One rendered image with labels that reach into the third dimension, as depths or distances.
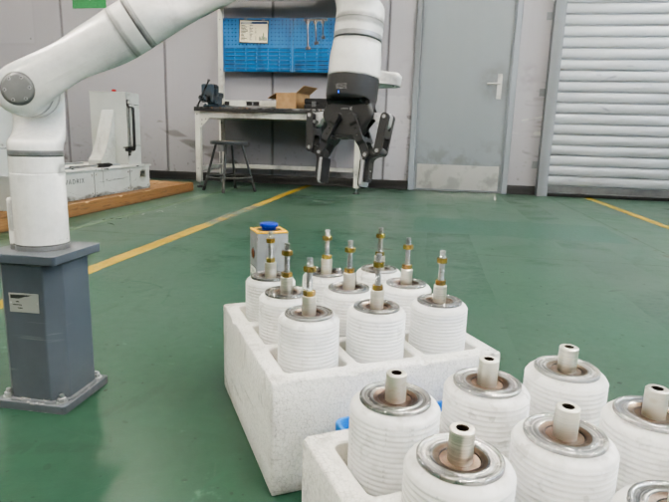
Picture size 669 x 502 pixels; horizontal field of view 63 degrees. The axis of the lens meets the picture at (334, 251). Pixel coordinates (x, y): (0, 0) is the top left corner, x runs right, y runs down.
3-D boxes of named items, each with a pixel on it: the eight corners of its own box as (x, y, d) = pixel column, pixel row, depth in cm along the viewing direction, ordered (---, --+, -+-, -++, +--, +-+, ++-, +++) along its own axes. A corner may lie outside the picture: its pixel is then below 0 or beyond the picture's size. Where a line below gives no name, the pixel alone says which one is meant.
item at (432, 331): (443, 384, 104) (450, 292, 100) (470, 408, 95) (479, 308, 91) (396, 390, 101) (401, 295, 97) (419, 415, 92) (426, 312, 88)
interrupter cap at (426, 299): (448, 296, 99) (448, 292, 99) (470, 308, 92) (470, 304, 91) (409, 298, 96) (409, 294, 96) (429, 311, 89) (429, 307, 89)
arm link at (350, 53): (403, 90, 84) (407, 48, 83) (369, 71, 74) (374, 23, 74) (351, 90, 89) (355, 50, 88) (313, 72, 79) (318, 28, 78)
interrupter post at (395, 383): (390, 408, 57) (391, 378, 56) (379, 397, 59) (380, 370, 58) (410, 404, 58) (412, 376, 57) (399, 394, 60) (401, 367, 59)
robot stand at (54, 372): (-5, 406, 104) (-22, 252, 98) (46, 375, 119) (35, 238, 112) (65, 415, 102) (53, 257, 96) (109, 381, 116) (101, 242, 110)
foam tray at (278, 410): (271, 497, 81) (272, 383, 77) (224, 384, 116) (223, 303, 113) (492, 450, 95) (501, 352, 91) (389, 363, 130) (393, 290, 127)
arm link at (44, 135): (12, 66, 102) (20, 160, 105) (-12, 59, 92) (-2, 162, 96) (65, 68, 103) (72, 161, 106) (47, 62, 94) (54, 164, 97)
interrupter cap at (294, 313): (330, 325, 81) (330, 321, 81) (279, 322, 82) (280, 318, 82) (335, 310, 89) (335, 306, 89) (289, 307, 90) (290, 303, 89)
